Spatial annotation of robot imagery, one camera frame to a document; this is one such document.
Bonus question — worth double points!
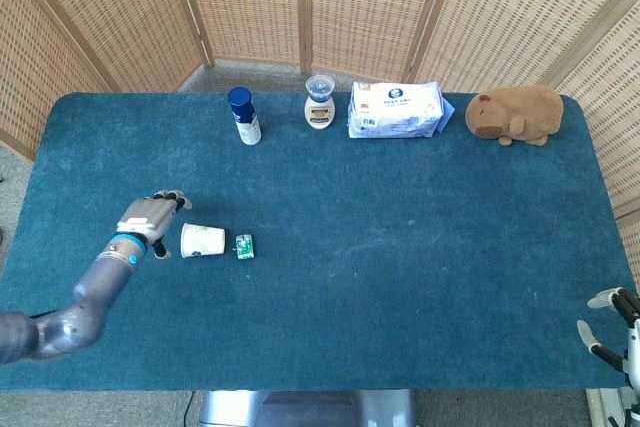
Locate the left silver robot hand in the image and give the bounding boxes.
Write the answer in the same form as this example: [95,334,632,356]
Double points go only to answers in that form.
[116,189,194,260]

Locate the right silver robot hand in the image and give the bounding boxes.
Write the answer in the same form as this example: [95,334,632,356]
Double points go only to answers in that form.
[576,286,640,393]

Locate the white floral paper cup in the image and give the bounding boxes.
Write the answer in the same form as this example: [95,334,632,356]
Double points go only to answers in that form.
[179,222,227,260]

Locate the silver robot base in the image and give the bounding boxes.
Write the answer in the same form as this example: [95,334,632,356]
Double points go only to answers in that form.
[199,389,417,427]

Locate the wet wipes pack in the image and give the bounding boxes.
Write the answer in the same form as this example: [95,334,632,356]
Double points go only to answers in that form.
[347,80,456,140]

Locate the small green packet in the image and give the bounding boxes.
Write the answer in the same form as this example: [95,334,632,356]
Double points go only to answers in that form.
[234,233,256,262]

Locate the white bottle with blue cap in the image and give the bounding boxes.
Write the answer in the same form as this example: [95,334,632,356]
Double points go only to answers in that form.
[227,86,263,146]

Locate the cream sauce bottle, clear cap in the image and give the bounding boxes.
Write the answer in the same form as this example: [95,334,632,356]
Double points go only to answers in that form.
[303,74,336,131]

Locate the blue table cloth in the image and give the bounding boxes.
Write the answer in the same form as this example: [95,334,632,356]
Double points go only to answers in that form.
[0,91,640,392]

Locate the brown capybara plush toy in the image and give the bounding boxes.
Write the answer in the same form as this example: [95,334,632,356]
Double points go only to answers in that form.
[464,85,565,148]

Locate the bamboo folding screen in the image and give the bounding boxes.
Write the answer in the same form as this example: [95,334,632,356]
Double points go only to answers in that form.
[0,0,640,293]

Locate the black floor cable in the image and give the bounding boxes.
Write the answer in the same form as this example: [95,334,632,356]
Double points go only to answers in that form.
[182,390,197,427]

